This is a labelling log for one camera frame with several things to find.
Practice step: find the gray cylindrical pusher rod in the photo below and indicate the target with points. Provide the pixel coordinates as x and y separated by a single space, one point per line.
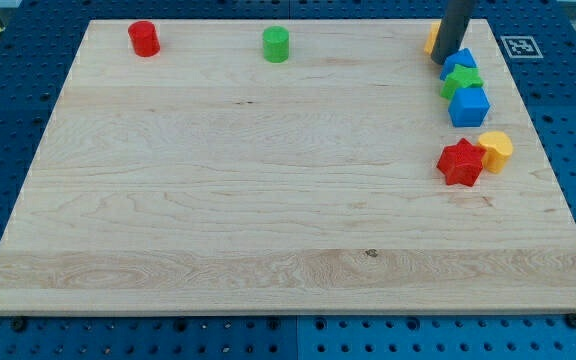
452 29

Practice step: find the light wooden board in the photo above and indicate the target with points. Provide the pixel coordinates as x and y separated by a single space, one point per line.
207 181

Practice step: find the green star block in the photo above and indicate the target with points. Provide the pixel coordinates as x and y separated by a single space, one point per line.
460 77

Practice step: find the green cylinder block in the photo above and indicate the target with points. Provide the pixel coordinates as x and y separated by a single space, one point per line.
276 46

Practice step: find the blue triangle block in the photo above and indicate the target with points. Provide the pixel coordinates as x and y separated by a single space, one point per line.
463 57

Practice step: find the yellow heart block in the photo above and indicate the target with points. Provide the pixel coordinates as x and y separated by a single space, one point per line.
498 150

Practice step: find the blue cube block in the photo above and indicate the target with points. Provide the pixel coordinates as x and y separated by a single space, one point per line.
469 107

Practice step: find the red star block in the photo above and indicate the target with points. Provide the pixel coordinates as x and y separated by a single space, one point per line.
461 163

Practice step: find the yellow block behind rod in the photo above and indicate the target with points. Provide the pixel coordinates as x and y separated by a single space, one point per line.
432 36

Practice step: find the white fiducial marker tag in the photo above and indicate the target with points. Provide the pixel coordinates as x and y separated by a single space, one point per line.
521 47

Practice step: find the red cylinder block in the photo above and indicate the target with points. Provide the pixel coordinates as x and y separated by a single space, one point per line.
144 38

